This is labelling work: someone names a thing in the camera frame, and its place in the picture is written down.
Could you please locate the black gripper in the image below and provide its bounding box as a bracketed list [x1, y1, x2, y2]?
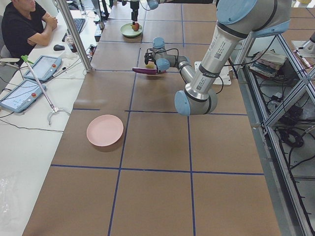
[130, 0, 139, 25]
[144, 48, 157, 64]

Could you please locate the purple eggplant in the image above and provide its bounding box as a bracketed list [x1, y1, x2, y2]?
[132, 67, 158, 75]

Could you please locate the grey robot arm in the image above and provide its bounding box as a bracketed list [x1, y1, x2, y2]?
[145, 0, 291, 116]

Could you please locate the pale green pink peach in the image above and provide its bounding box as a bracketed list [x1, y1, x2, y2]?
[145, 62, 155, 69]

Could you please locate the light green plate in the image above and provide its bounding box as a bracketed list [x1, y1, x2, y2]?
[120, 23, 143, 37]

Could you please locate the black computer keyboard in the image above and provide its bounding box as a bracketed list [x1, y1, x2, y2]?
[62, 18, 87, 42]

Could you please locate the iced drink cup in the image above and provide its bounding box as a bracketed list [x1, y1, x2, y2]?
[65, 34, 77, 53]

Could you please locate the black computer mouse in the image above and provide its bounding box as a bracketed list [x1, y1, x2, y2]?
[53, 44, 65, 51]

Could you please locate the pink plate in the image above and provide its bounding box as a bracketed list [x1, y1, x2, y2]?
[86, 115, 124, 147]

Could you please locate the far teach pendant tablet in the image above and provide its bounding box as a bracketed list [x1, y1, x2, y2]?
[29, 55, 62, 83]

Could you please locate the teach pendant tablet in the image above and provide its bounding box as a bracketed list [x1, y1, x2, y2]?
[29, 55, 62, 83]
[0, 79, 43, 113]

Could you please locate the seated person in black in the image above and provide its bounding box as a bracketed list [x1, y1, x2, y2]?
[1, 0, 58, 66]

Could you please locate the stack of books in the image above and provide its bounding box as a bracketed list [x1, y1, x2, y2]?
[249, 50, 286, 78]

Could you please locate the near teach pendant tablet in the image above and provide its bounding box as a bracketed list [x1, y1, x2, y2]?
[0, 79, 43, 113]

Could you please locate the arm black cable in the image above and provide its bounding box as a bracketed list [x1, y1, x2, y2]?
[146, 48, 180, 65]

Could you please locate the aluminium frame post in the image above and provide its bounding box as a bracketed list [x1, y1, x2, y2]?
[52, 0, 92, 73]

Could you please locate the green handled reacher grabber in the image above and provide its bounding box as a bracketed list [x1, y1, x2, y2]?
[21, 55, 70, 126]

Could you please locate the aluminium frame rack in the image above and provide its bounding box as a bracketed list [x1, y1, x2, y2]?
[235, 35, 315, 236]

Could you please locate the black cable bundle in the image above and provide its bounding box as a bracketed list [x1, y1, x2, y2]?
[275, 126, 306, 148]

